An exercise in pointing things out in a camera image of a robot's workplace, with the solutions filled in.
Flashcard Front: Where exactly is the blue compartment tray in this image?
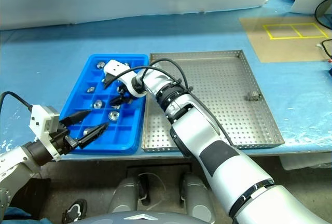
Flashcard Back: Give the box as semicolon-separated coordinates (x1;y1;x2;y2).
60;54;150;156

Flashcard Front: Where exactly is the blue fabric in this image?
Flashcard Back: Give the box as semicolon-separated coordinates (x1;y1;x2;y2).
0;206;50;224

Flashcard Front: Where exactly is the black cable loop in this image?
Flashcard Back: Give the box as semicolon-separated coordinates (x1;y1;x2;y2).
314;0;332;30

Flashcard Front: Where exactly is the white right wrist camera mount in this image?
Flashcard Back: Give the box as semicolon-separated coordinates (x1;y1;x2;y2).
103;59;147;98

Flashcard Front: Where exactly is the perforated metal tray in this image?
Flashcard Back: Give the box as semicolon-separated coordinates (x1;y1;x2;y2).
141;49;285;153

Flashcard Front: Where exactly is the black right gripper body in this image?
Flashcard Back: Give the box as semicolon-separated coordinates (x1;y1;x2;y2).
115;81;132;100

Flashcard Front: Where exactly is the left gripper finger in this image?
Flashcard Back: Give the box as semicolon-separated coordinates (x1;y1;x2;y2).
77;122;109;149
59;109;92;129

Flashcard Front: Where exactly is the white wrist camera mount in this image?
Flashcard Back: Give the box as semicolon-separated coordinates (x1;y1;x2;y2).
103;59;147;98
27;104;63;162

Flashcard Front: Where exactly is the thin black cable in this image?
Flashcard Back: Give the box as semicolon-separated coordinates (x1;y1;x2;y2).
321;38;332;60

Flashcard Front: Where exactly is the gray robot torso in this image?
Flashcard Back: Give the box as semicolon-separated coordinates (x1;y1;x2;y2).
85;209;216;224

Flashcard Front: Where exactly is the gray robot leg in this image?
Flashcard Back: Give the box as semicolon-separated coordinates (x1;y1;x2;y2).
181;173;216;222
108;177;140;213

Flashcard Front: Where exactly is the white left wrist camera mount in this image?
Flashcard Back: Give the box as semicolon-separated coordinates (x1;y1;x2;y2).
27;104;63;162

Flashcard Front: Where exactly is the gray left robot leg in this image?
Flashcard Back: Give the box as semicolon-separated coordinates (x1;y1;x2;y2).
108;177;140;213

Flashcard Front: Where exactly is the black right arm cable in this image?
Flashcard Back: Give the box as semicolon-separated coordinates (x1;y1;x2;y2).
114;58;234;147

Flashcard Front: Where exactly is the gray right robot leg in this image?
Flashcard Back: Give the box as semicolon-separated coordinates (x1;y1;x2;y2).
181;173;216;222

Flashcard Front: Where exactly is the black white shoe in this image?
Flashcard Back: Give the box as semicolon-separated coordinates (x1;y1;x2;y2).
61;199;88;224

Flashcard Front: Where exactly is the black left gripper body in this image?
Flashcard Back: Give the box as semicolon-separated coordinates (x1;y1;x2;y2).
51;122;80;156

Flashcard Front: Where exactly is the brown cardboard mat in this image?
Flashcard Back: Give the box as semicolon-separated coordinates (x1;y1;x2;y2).
238;16;332;63

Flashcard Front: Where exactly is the translucent plastic bin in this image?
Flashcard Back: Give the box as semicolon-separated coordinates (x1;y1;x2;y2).
279;153;332;171

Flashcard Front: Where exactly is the thin white wire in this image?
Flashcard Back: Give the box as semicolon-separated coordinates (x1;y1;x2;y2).
139;172;164;209

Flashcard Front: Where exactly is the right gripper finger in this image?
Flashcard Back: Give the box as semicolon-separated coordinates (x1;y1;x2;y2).
110;96;133;106
103;75;115;90

